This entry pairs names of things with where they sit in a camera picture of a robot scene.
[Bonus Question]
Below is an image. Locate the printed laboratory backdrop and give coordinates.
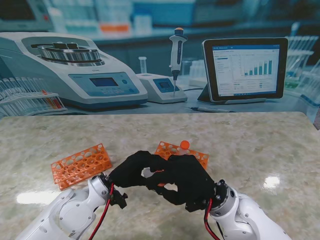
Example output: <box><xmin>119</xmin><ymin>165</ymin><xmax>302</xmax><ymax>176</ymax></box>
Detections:
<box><xmin>0</xmin><ymin>0</ymin><xmax>320</xmax><ymax>131</ymax></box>

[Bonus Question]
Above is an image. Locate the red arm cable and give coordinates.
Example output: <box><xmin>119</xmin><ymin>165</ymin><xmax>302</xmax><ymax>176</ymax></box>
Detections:
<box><xmin>87</xmin><ymin>183</ymin><xmax>116</xmax><ymax>240</ymax></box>
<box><xmin>204</xmin><ymin>198</ymin><xmax>222</xmax><ymax>240</ymax></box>

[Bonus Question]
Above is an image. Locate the red left arm cable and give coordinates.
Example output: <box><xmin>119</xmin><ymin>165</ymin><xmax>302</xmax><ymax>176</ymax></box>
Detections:
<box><xmin>87</xmin><ymin>183</ymin><xmax>116</xmax><ymax>240</ymax></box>

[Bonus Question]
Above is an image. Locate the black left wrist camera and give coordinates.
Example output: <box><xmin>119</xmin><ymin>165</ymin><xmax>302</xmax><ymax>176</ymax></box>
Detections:
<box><xmin>109</xmin><ymin>190</ymin><xmax>129</xmax><ymax>210</ymax></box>

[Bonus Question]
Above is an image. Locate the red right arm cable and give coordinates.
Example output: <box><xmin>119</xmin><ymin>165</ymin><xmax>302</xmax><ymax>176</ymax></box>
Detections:
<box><xmin>204</xmin><ymin>198</ymin><xmax>222</xmax><ymax>240</ymax></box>

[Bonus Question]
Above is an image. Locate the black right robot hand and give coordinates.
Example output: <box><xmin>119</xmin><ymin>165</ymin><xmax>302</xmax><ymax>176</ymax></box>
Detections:
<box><xmin>145</xmin><ymin>154</ymin><xmax>216</xmax><ymax>206</ymax></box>

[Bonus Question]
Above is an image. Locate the orange test tube rack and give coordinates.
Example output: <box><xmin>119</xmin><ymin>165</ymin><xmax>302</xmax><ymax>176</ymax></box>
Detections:
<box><xmin>153</xmin><ymin>141</ymin><xmax>210</xmax><ymax>171</ymax></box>
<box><xmin>50</xmin><ymin>143</ymin><xmax>113</xmax><ymax>191</ymax></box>

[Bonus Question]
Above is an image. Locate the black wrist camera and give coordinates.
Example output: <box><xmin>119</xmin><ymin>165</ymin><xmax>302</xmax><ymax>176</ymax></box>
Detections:
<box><xmin>184</xmin><ymin>199</ymin><xmax>210</xmax><ymax>213</ymax></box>
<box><xmin>109</xmin><ymin>190</ymin><xmax>129</xmax><ymax>210</ymax></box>

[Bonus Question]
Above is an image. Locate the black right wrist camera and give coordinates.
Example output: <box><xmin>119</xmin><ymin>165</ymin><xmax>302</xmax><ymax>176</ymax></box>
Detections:
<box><xmin>184</xmin><ymin>199</ymin><xmax>210</xmax><ymax>213</ymax></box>

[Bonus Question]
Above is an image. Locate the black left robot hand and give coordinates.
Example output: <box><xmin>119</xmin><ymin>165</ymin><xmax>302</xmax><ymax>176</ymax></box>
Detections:
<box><xmin>108</xmin><ymin>150</ymin><xmax>173</xmax><ymax>189</ymax></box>

